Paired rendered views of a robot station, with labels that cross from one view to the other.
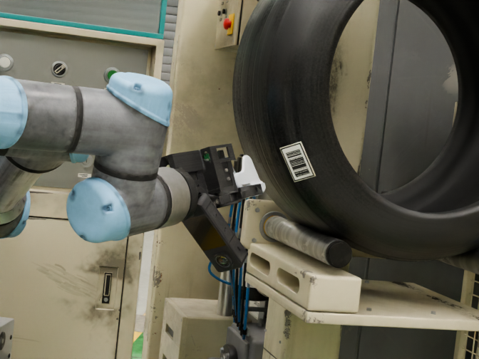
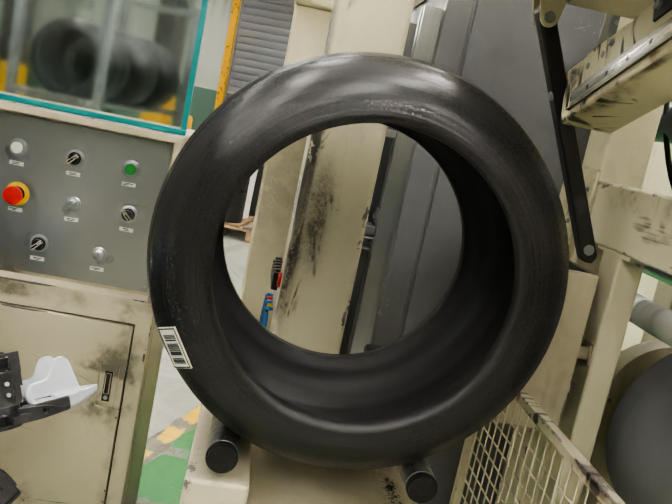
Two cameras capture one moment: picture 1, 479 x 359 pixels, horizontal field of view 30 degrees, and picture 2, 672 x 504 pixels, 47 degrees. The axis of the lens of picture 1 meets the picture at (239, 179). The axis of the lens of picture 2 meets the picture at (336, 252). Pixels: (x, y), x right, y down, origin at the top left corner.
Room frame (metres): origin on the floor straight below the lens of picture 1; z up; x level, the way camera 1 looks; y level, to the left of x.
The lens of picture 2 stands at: (0.48, -0.42, 1.37)
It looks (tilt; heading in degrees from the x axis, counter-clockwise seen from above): 10 degrees down; 9
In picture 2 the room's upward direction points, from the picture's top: 12 degrees clockwise
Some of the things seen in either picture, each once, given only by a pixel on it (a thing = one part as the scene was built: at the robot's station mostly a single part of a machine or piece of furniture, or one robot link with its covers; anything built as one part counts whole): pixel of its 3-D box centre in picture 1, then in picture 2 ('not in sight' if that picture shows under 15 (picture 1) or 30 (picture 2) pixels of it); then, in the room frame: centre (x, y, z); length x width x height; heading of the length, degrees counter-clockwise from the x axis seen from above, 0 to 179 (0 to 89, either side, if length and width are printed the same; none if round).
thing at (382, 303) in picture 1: (367, 298); (303, 480); (1.64, -0.26, 0.80); 0.37 x 0.36 x 0.02; 106
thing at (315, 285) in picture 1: (298, 274); (221, 445); (1.60, -0.12, 0.83); 0.36 x 0.09 x 0.06; 16
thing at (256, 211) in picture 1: (337, 231); not in sight; (1.81, -0.21, 0.90); 0.40 x 0.03 x 0.10; 106
